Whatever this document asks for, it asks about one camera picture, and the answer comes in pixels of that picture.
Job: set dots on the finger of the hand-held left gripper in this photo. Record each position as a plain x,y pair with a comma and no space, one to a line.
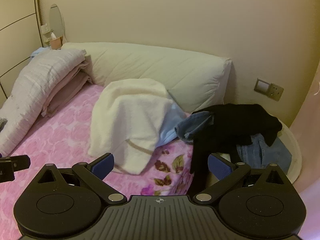
17,163

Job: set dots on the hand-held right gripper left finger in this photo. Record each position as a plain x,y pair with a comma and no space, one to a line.
103,165

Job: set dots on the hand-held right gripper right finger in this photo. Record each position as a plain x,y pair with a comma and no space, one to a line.
220,167

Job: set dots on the grey pillow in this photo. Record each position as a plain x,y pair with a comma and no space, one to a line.
2,124

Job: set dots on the black garment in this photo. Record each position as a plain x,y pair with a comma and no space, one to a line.
237,125

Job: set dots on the pink floral blanket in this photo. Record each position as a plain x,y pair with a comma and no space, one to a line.
62,135

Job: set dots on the blue denim jeans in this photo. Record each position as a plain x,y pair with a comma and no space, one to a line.
271,150

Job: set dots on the light blue cloth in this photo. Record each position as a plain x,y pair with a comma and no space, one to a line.
172,123

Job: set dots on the white laundry basket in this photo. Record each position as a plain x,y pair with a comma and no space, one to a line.
295,150

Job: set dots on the folded grey quilt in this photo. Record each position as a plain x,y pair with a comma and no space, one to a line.
32,85

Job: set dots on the folded pale pink blanket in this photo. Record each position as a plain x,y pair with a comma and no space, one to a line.
67,90

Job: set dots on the small blue cloth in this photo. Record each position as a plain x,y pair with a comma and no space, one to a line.
40,52

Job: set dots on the long white bolster pillow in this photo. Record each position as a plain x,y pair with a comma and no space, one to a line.
162,67

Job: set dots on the pink tissue box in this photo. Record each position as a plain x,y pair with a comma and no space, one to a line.
56,43

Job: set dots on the beige wardrobe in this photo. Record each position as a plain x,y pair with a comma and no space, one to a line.
17,30

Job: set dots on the wall light switch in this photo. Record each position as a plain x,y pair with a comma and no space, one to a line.
261,85

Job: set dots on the wall power socket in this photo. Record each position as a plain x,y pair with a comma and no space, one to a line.
275,91

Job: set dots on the oval wall mirror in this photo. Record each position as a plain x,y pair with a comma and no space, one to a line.
56,20

